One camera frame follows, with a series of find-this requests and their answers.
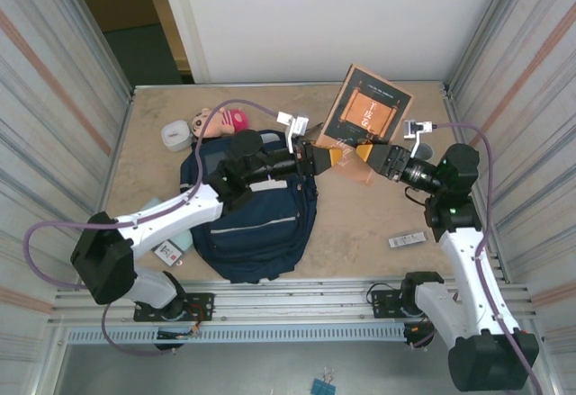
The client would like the brown black book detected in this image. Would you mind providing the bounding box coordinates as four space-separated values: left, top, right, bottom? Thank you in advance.
314 64 415 185

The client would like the navy blue backpack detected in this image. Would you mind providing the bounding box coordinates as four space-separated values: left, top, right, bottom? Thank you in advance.
179 128 321 284

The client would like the light blue case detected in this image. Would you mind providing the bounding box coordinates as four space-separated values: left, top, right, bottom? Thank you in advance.
137 195 195 253

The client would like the pink plush doll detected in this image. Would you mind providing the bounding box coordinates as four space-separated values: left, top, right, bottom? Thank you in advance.
189 105 251 139

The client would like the black silver rectangular box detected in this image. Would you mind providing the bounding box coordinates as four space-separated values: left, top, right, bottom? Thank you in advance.
388 230 428 248

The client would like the white square box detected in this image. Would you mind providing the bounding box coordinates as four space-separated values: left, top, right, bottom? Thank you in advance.
160 119 194 153

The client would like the black white card box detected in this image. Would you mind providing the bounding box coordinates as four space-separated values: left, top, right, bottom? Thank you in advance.
154 241 185 265

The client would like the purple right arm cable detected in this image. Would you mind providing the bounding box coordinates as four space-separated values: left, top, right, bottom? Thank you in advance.
422 122 544 395

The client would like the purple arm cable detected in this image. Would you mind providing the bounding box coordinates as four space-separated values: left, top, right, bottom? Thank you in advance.
22 99 289 360
422 122 544 395

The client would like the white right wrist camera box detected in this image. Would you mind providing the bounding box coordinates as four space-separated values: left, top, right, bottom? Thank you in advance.
402 119 434 157

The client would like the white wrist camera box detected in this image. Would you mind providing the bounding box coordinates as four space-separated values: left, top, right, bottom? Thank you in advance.
275 111 311 156
402 119 434 157

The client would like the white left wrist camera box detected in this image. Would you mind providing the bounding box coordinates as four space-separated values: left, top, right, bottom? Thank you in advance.
275 111 311 156

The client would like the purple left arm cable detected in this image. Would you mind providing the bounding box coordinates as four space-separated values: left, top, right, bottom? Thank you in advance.
22 99 289 360

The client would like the aluminium rail frame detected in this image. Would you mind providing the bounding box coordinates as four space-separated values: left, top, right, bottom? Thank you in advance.
51 277 539 325

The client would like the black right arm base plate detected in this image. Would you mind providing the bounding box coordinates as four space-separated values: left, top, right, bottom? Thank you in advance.
369 287 453 319

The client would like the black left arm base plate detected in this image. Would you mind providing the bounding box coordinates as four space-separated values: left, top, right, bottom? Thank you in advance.
133 292 215 323

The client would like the white slotted cable duct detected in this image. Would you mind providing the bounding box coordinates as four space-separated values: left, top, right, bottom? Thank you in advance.
65 325 409 346

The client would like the beige door frame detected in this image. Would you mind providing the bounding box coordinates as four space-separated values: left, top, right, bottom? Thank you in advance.
138 0 195 85

